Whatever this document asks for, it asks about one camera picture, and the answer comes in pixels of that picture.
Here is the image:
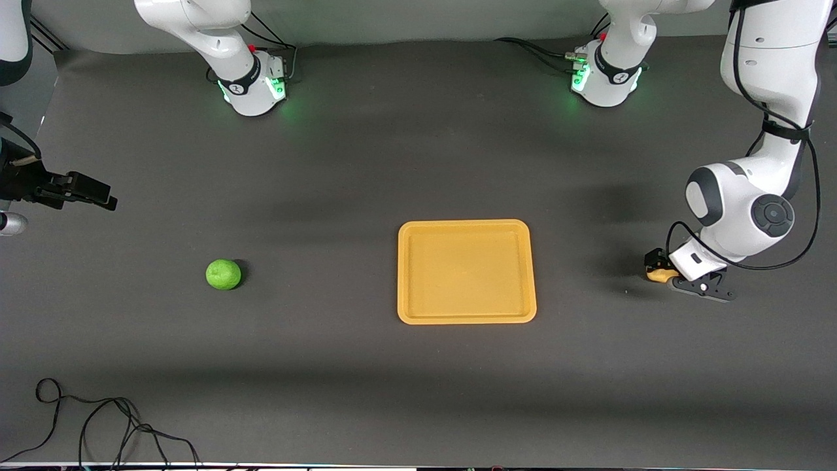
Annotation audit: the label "yellow plastic tray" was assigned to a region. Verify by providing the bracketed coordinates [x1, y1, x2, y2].
[398, 219, 538, 325]

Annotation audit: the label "black right base cables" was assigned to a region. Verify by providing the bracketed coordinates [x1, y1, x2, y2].
[206, 13, 299, 86]

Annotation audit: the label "black left base cables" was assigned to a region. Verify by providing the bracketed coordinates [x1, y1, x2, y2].
[494, 13, 612, 74]

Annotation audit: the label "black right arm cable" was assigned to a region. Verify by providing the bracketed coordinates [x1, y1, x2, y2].
[0, 111, 44, 162]

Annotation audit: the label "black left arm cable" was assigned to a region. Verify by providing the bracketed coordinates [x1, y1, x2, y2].
[666, 0, 823, 272]

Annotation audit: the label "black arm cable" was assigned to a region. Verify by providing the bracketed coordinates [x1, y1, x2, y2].
[666, 0, 823, 272]
[0, 111, 44, 162]

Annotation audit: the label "loose black cable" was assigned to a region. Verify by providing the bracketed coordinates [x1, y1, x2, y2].
[0, 378, 201, 468]

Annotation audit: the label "black base cables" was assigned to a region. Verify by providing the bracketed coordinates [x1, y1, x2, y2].
[494, 13, 612, 74]
[206, 13, 299, 86]

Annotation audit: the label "dark grey table mat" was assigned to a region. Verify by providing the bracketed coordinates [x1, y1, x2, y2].
[0, 23, 837, 466]

